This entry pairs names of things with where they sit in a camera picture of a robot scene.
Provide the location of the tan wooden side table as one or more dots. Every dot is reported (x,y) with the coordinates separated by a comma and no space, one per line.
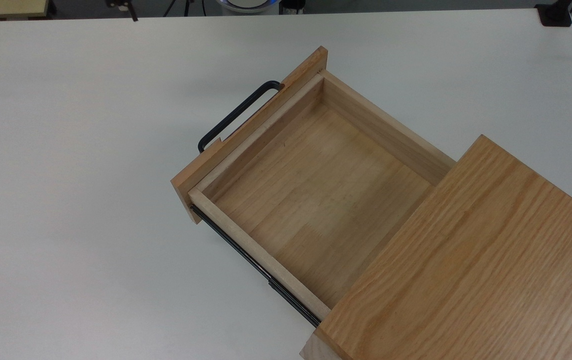
(6,7)

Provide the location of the wooden drawer cabinet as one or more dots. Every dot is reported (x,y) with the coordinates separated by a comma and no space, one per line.
(465,250)

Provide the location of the black table clamp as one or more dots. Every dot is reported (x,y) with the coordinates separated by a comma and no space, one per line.
(554,15)

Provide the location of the black camera pole clamp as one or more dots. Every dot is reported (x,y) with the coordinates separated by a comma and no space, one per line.
(122,5)

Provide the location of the black metal drawer slide rail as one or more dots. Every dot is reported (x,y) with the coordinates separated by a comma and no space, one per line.
(286,294)

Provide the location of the light wooden drawer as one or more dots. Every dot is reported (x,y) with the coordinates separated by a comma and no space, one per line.
(315,190)

